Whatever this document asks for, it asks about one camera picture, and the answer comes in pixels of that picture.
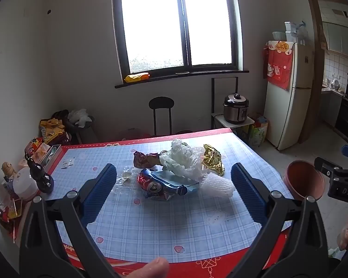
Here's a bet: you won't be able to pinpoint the green printed bag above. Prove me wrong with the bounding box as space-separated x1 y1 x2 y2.
247 124 265 149

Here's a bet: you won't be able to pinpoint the black gourd shaped bottle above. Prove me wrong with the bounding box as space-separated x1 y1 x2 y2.
27 156 54 194

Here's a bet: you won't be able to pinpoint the cream refrigerator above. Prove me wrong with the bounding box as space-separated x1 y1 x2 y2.
263 41 314 151

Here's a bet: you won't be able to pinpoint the black chair with white seat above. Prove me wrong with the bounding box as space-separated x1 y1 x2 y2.
211 77 255 139

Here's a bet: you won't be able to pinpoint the white plastic bag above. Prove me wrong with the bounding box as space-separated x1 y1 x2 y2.
159 138 211 180

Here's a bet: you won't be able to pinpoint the yellow snack bags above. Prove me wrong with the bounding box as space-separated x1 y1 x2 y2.
40 117 66 145

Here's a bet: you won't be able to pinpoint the dark framed window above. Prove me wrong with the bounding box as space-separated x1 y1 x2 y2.
113 0 249 89

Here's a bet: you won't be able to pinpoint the yellow snack packet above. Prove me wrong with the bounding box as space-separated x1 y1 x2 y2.
125 72 149 83

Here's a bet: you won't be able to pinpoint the stacked clear plastic containers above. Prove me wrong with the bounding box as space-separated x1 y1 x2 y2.
284 21 299 42

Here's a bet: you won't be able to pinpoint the person's left hand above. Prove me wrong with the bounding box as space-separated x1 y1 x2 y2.
132 257 170 278

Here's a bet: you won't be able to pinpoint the blue snack packet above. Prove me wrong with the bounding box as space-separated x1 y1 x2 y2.
142 168 199 197

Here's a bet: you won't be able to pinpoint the wooden door frame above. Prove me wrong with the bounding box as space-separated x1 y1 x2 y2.
304 0 348 151

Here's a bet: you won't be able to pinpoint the white round lidded container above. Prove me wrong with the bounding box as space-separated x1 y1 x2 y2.
12 168 40 200

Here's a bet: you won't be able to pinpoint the clear plastic bags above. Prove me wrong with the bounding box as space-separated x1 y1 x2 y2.
296 20 308 46

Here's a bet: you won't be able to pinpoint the black bin with white liner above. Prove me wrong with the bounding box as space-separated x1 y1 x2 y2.
65 108 97 144

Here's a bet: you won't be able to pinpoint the metal tin box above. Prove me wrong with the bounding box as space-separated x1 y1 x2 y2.
43 144 62 172

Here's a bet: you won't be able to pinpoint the red snack packet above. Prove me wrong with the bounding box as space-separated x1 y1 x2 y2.
25 137 51 163

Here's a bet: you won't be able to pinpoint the gold foil wrapper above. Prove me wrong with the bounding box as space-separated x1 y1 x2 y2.
202 144 226 177

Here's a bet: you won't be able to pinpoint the red printed cloth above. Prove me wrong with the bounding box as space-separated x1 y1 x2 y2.
262 41 296 90

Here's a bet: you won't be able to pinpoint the clear plastic wrapper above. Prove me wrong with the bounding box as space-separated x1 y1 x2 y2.
114 167 139 189

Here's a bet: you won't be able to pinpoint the white foam net sleeve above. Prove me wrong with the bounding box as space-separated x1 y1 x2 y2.
191 171 236 199

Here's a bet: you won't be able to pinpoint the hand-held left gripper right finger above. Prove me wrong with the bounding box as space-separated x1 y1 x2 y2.
230 163 328 278

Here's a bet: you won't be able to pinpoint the black round stool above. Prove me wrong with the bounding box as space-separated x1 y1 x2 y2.
148 96 175 136

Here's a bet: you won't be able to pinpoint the brown round bin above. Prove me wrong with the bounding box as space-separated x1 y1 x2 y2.
284 160 325 201

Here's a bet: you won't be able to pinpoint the red and yellow packets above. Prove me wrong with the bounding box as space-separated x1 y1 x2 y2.
0 199 24 239

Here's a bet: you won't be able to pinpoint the brown snack wrapper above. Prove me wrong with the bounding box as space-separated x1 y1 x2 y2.
133 151 163 170

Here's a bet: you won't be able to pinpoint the small bottle with brown cap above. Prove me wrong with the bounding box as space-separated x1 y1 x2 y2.
1 161 18 186

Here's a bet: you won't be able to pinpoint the steel electric pressure cooker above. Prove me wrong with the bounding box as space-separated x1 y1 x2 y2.
223 93 249 124

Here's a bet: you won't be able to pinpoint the grey upper kitchen cabinets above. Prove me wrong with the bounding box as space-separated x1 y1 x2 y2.
322 20 348 56

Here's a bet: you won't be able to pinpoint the crushed red can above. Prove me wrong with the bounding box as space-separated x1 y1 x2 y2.
137 172 174 201

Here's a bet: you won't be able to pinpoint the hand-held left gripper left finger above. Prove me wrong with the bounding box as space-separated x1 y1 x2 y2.
19 164 121 278

